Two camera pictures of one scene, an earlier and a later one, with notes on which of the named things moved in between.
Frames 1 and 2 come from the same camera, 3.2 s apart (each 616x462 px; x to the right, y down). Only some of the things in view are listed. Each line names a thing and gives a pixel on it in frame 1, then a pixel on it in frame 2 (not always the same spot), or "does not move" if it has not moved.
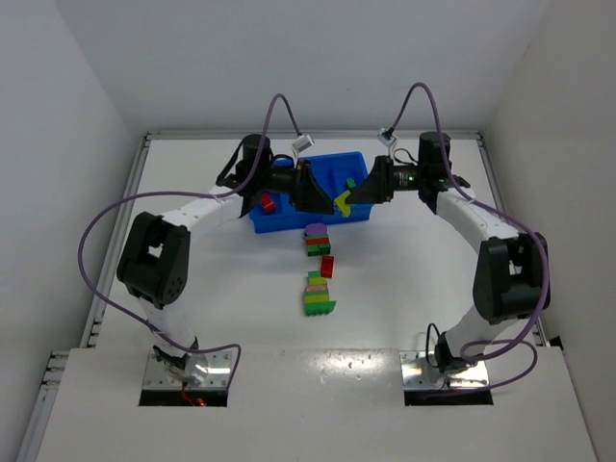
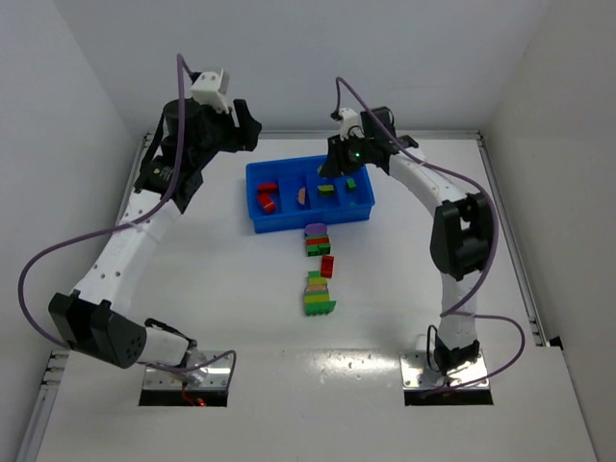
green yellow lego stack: [317, 300] does not move
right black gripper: [385, 178] to [340, 155]
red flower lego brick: [268, 203] does not move
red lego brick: [327, 267] does not move
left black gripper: [298, 183] to [243, 127]
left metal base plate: [218, 372] does not move
